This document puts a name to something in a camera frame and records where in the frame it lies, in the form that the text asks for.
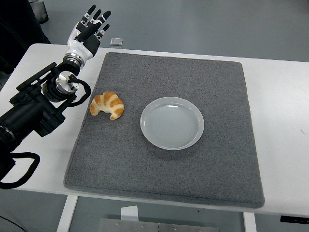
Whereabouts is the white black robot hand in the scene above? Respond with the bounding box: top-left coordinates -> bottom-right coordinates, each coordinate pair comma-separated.
65,5 -> 112,61

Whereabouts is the golden croissant bread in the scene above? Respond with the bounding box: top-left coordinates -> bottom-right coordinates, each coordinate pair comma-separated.
89,91 -> 125,120

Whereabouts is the pale grey round plate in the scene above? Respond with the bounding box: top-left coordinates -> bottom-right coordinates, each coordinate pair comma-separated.
140,96 -> 205,151

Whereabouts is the black mesh waste bin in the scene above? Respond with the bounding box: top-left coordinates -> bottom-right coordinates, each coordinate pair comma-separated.
30,0 -> 49,24

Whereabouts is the black draped object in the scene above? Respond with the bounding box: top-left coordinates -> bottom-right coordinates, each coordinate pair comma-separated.
0,0 -> 52,74

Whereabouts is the grey felt mat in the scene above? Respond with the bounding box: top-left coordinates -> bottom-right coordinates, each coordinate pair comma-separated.
63,52 -> 266,210

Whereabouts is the white table leg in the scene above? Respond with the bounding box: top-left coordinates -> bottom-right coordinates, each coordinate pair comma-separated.
243,212 -> 257,232
56,195 -> 79,232

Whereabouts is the black table control panel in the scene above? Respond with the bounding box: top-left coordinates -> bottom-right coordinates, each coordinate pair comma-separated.
280,215 -> 309,223

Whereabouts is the thin black floor cable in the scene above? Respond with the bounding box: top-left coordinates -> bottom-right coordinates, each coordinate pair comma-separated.
0,214 -> 25,232

